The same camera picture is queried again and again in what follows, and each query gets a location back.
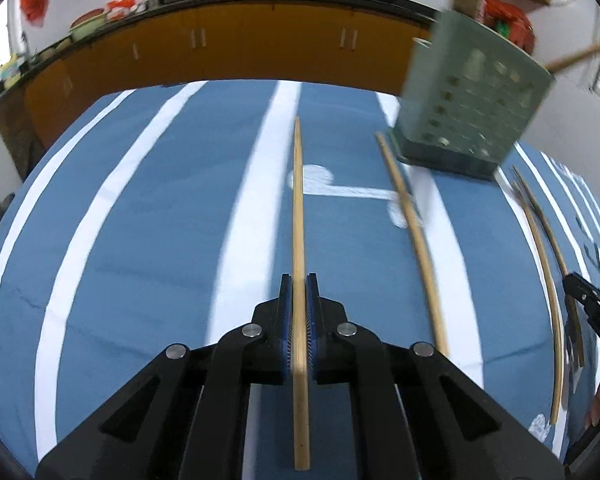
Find green perforated utensil holder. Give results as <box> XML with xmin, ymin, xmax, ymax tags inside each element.
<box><xmin>391</xmin><ymin>9</ymin><xmax>556</xmax><ymax>182</ymax></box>

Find red basin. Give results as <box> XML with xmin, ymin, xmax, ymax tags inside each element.
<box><xmin>71</xmin><ymin>7</ymin><xmax>106</xmax><ymax>27</ymax></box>

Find red crumpled plastic bag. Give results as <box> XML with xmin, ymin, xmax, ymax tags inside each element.
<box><xmin>477</xmin><ymin>0</ymin><xmax>536</xmax><ymax>53</ymax></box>

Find blue white striped tablecloth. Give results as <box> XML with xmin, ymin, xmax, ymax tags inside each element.
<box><xmin>0</xmin><ymin>80</ymin><xmax>600</xmax><ymax>480</ymax></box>

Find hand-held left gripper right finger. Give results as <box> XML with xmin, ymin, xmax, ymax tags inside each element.
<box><xmin>305</xmin><ymin>272</ymin><xmax>566</xmax><ymax>480</ymax></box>

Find red hanging plastic bag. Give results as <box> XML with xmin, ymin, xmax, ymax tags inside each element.
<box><xmin>21</xmin><ymin>0</ymin><xmax>50</xmax><ymax>26</ymax></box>

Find wooden chopstick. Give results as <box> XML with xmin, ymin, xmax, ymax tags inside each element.
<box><xmin>375</xmin><ymin>131</ymin><xmax>449</xmax><ymax>358</ymax></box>
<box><xmin>545</xmin><ymin>37</ymin><xmax>600</xmax><ymax>73</ymax></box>
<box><xmin>511</xmin><ymin>165</ymin><xmax>563</xmax><ymax>427</ymax></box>
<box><xmin>291</xmin><ymin>116</ymin><xmax>312</xmax><ymax>472</ymax></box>
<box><xmin>515</xmin><ymin>170</ymin><xmax>586</xmax><ymax>368</ymax></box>

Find wooden lower cabinets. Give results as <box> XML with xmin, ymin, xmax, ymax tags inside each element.
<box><xmin>22</xmin><ymin>0</ymin><xmax>441</xmax><ymax>148</ymax></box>

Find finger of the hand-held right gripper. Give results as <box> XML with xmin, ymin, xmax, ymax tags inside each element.
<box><xmin>562</xmin><ymin>271</ymin><xmax>600</xmax><ymax>311</ymax></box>

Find orange white plastic bag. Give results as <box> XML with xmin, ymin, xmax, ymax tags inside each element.
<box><xmin>105</xmin><ymin>0</ymin><xmax>146</xmax><ymax>17</ymax></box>

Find green basin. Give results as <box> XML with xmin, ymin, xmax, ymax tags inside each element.
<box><xmin>70</xmin><ymin>14</ymin><xmax>108</xmax><ymax>42</ymax></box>

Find yellow detergent bottle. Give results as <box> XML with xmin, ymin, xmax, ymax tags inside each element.
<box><xmin>0</xmin><ymin>55</ymin><xmax>25</xmax><ymax>82</ymax></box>

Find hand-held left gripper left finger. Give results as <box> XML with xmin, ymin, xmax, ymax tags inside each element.
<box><xmin>35</xmin><ymin>272</ymin><xmax>295</xmax><ymax>480</ymax></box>

